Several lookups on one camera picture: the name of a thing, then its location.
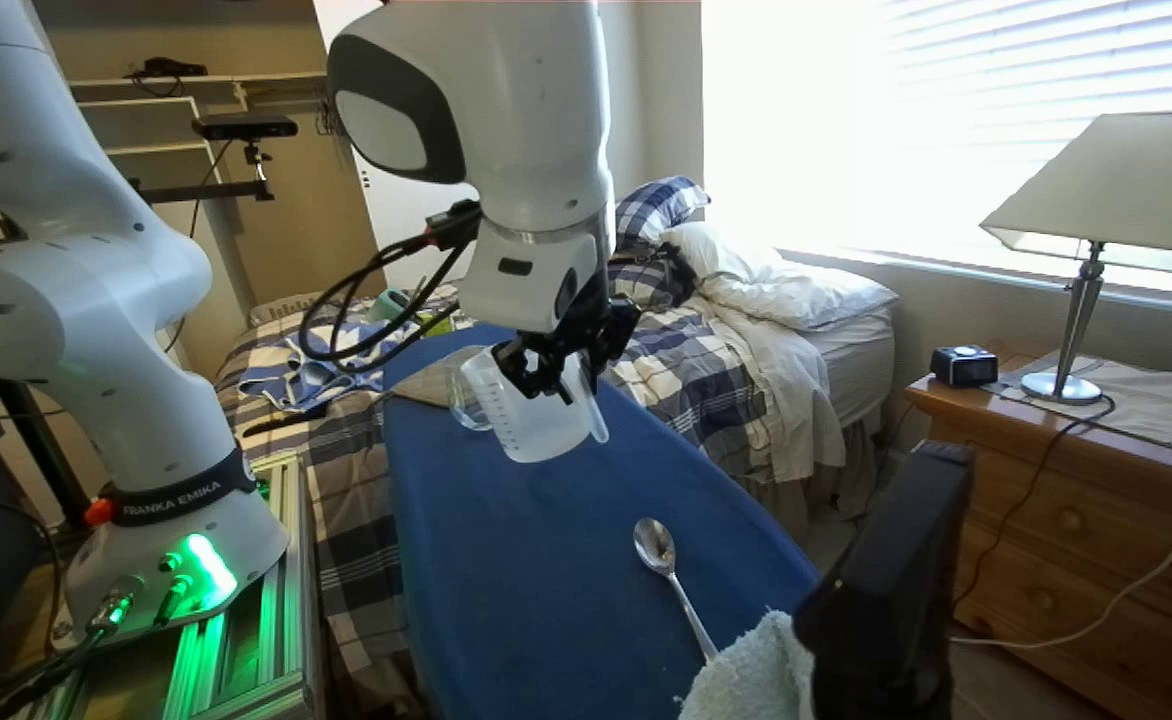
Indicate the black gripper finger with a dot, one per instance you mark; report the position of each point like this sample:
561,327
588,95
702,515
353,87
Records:
579,383
522,371

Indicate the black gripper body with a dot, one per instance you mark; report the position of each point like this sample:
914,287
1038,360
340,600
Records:
597,334

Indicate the clear plastic measuring jug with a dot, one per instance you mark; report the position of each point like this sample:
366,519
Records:
537,424

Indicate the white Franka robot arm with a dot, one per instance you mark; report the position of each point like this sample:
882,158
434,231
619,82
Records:
519,120

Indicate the beige quilted pot holder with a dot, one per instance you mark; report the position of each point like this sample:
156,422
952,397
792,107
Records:
424,387

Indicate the plaid pillow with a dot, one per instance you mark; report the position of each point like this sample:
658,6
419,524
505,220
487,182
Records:
658,213

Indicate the white bed sheet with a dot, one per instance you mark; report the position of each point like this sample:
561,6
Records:
770,360

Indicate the metal spoon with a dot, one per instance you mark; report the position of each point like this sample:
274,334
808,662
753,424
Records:
658,544

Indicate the white pillow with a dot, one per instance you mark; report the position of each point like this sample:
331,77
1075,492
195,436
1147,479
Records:
808,294

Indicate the blue ironing board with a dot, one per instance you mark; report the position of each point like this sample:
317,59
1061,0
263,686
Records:
546,600

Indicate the plaid bed blanket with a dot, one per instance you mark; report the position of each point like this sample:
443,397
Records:
344,520

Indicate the blue cloth garment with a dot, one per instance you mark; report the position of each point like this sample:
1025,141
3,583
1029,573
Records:
286,372

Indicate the white towel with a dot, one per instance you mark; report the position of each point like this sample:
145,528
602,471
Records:
750,681

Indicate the black upright block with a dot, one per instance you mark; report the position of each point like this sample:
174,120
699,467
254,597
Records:
890,573

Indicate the small black alarm clock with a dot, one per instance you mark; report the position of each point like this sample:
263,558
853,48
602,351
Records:
965,365

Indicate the white window blinds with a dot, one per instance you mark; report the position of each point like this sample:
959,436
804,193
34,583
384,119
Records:
986,120

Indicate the black stand pole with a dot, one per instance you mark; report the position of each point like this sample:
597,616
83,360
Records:
47,463

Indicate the wooden nightstand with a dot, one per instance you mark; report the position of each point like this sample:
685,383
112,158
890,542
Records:
1078,534

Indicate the table lamp with cream shade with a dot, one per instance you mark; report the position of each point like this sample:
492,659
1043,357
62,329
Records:
1118,187

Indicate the pale nightstand mat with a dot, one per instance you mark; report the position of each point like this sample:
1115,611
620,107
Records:
1147,400

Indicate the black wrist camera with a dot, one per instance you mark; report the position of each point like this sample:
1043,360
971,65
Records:
454,224

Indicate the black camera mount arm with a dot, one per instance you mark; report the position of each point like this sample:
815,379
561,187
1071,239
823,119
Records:
217,188

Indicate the black bar camera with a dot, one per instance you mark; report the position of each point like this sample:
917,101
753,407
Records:
244,126

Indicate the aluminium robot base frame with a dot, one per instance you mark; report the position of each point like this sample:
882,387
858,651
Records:
244,655

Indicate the white wall shelf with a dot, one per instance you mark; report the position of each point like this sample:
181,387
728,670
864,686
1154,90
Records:
210,82

